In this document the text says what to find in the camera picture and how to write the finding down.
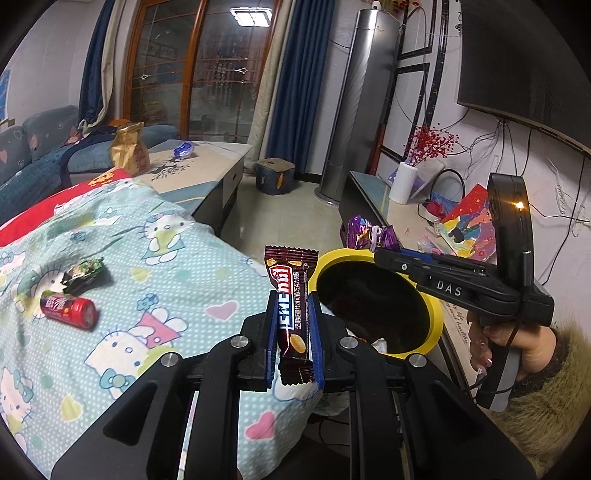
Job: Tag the small red can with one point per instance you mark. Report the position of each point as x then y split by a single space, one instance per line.
69 310

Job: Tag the white paper roll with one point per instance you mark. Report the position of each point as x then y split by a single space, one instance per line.
403 182

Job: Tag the red berry branch decoration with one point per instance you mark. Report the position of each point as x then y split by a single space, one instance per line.
434 143

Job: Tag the purple snack wrapper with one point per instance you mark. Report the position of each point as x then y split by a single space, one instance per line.
369 233

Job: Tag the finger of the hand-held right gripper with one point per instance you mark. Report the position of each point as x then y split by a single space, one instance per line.
401 265
418 254

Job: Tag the green candy wrapper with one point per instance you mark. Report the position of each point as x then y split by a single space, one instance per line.
85 274

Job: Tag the blue grey sofa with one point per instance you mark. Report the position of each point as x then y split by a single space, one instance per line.
41 147

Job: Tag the brown paper bag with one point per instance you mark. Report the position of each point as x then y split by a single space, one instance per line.
130 147

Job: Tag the small blue storage stool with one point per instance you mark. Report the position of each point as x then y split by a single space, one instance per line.
275 177

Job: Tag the blue white wrapper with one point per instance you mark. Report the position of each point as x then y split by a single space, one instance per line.
183 150

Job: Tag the red floral quilt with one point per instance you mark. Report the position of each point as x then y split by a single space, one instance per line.
46 203

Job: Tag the black television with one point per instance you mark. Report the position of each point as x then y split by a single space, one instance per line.
531 60

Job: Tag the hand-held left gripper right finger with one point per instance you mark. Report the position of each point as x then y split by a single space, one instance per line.
316 344

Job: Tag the brown chocolate bar wrapper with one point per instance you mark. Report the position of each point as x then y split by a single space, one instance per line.
293 295

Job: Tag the yellow rimmed trash bin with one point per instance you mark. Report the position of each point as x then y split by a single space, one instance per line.
378 300

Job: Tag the marble top coffee table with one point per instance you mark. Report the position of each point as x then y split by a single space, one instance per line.
207 175

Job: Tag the cartoon cat printed blanket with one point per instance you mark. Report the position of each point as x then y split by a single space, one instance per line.
161 277

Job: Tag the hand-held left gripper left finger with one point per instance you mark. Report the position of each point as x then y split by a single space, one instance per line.
271 341

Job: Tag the blue curtain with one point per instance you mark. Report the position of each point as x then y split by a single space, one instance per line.
99 60
300 83

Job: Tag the silver tower air conditioner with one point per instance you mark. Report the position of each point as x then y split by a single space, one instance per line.
360 101

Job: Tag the glass top television stand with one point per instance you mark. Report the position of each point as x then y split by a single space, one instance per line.
369 194

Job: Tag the person's right forearm furry sleeve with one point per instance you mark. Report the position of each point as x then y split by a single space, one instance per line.
554 406

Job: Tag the colourful painted paper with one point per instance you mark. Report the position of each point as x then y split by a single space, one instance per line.
468 221

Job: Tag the wooden framed glass door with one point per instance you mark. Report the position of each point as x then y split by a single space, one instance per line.
207 78

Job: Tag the person's right hand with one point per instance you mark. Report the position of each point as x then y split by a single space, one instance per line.
535 346

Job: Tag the world map poster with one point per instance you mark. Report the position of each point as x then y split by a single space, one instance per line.
4 97

